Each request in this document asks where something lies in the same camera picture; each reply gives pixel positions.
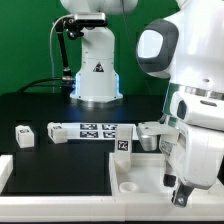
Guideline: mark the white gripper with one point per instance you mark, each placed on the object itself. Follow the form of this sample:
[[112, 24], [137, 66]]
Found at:
[[194, 154]]

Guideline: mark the white square table top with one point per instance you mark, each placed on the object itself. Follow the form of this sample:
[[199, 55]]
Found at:
[[141, 180]]

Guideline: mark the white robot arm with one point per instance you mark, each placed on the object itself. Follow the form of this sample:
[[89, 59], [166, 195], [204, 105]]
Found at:
[[187, 49]]

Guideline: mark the white U-shaped boundary fence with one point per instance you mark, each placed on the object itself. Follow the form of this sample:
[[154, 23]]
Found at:
[[203, 205]]

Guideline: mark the white marker tag plate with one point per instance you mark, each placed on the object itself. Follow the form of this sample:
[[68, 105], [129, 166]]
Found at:
[[90, 131]]

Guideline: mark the black camera on mount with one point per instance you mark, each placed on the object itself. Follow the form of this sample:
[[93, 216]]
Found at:
[[75, 23]]

